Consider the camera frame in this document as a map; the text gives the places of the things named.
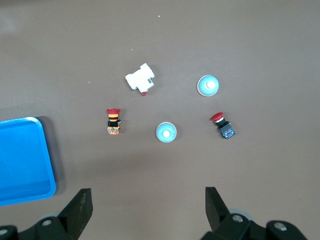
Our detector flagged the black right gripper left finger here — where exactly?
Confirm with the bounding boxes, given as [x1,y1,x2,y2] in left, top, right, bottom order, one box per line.
[0,188,94,240]

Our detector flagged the red mushroom push button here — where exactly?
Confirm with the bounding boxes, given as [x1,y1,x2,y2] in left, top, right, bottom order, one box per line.
[209,112,237,140]

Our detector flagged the red orange emergency stop button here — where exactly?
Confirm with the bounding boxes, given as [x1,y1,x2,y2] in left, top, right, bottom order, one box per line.
[106,107,123,136]

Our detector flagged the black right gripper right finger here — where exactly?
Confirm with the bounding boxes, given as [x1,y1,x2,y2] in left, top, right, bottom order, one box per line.
[199,186,309,240]

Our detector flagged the blue plastic tray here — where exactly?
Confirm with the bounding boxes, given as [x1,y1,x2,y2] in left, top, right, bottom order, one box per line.
[0,116,57,207]

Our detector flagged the light blue call bell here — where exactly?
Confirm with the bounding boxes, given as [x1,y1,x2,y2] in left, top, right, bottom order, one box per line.
[196,74,220,98]
[155,121,178,144]

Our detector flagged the white circuit breaker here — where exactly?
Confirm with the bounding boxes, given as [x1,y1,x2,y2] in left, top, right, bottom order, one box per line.
[124,63,155,97]

